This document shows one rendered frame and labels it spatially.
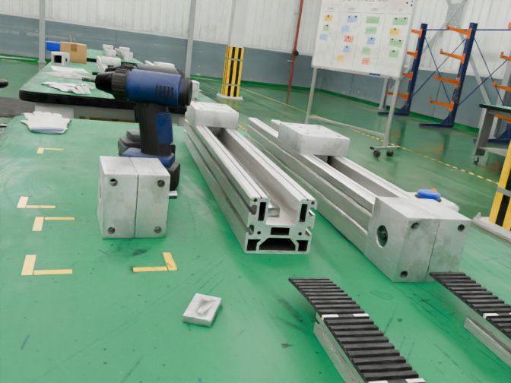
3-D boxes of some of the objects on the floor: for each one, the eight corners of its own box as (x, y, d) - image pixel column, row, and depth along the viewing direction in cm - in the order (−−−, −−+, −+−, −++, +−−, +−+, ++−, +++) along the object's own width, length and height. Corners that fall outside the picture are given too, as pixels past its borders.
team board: (290, 132, 699) (312, -11, 646) (314, 132, 731) (336, -5, 677) (373, 158, 590) (407, -12, 536) (398, 156, 622) (432, -5, 568)
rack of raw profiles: (376, 113, 1177) (395, 18, 1116) (407, 115, 1208) (426, 23, 1147) (474, 141, 881) (507, 14, 820) (512, 144, 912) (546, 22, 851)
